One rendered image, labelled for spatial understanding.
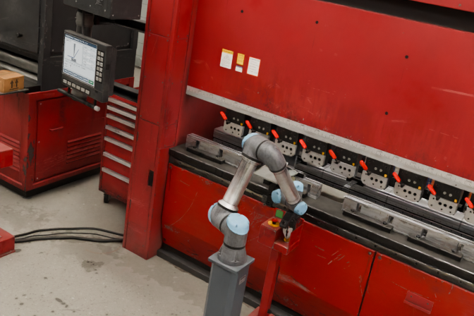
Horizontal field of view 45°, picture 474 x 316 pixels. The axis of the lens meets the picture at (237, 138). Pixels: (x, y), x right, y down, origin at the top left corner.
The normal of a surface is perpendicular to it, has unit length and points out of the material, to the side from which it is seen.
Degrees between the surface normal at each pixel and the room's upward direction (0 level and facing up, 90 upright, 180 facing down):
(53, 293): 0
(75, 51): 90
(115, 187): 90
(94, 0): 90
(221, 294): 90
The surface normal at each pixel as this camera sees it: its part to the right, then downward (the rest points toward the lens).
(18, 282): 0.16, -0.93
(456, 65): -0.55, 0.19
